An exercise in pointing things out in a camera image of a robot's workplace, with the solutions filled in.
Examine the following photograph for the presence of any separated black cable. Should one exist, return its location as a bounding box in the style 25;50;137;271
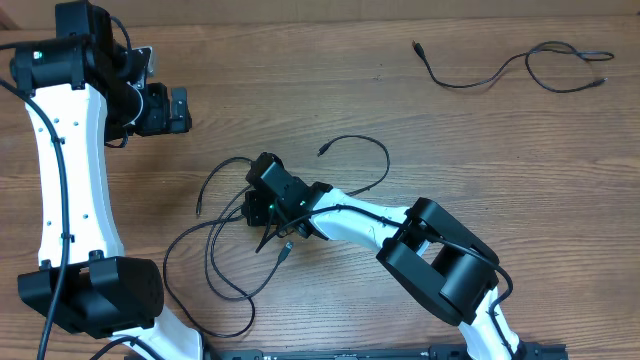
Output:
411;40;615;94
162;184;295;339

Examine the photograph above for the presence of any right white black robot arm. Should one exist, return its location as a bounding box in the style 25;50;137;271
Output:
244;153;523;359

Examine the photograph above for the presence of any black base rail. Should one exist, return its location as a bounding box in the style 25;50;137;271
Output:
214;342;569;360

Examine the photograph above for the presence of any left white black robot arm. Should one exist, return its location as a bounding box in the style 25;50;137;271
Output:
6;1;209;359

